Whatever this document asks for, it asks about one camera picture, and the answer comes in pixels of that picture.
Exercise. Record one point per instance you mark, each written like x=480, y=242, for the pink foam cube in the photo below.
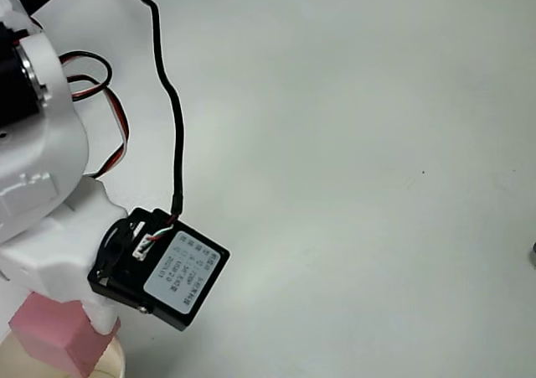
x=54, y=336

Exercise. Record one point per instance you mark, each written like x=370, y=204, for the black camera module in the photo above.
x=188, y=269

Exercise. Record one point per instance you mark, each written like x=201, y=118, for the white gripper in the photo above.
x=43, y=265

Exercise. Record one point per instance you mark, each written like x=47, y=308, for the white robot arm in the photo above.
x=12, y=80

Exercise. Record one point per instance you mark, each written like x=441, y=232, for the white paper cup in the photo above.
x=115, y=359

